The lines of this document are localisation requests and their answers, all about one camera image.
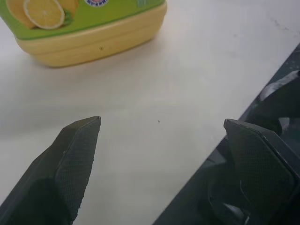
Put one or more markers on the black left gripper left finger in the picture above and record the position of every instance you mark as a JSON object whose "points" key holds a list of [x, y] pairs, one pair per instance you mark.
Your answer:
{"points": [[58, 171]]}

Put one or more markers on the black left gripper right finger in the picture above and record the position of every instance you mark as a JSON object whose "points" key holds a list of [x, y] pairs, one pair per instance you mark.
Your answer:
{"points": [[260, 164]]}

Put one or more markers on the yellow lemon detergent bottle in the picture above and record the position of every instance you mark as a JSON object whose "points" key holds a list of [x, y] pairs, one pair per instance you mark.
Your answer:
{"points": [[89, 32]]}

